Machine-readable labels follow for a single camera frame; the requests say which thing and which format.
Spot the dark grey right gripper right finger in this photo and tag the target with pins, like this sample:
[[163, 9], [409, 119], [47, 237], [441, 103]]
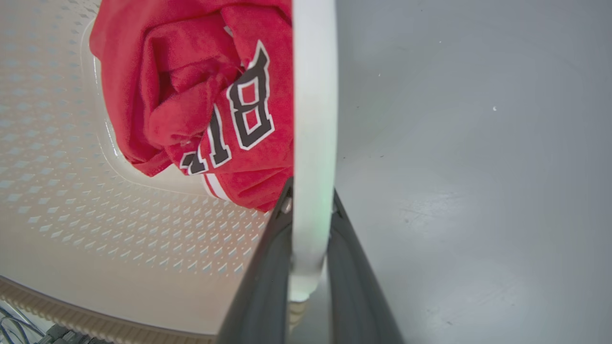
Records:
[[356, 291]]

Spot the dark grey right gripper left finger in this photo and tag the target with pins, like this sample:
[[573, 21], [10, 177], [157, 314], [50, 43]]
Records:
[[260, 286]]

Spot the white perforated plastic laundry basket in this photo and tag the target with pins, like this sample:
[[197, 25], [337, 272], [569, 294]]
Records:
[[95, 200]]

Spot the red garment with black letters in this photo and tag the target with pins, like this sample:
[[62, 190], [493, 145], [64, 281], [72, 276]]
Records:
[[210, 100]]

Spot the grey metal robot part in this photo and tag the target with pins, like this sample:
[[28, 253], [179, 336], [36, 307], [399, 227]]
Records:
[[60, 335]]

